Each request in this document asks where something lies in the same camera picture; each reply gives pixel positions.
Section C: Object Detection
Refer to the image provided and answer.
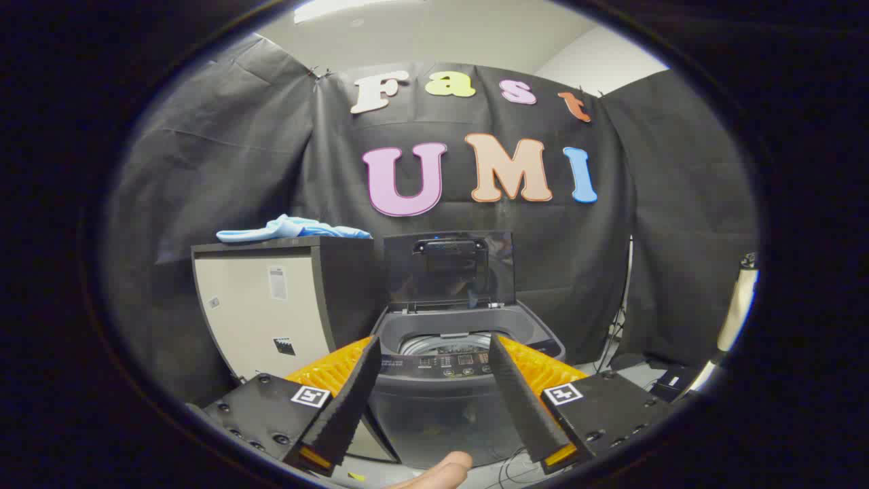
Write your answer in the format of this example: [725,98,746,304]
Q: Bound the white tube with black cap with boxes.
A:
[689,253,758,396]

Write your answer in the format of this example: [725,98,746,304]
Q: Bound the thin floor cables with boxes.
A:
[499,447,544,487]

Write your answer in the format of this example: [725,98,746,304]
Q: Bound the dark grey washing machine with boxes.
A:
[367,302,568,469]

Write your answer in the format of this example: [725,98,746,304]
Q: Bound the dark glass washing machine lid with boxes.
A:
[382,231,517,313]

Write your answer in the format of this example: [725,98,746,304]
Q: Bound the light blue shirt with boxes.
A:
[216,215,373,244]

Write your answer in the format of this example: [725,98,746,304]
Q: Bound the thin metal stand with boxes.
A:
[603,236,633,357]

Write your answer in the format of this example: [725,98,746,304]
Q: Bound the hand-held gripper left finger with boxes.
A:
[204,335,382,476]

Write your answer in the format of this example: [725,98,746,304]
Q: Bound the black box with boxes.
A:
[648,363,700,401]

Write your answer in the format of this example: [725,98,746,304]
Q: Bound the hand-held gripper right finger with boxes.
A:
[489,333,676,475]

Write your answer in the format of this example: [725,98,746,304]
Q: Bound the grey and beige cabinet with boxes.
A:
[191,236,398,464]

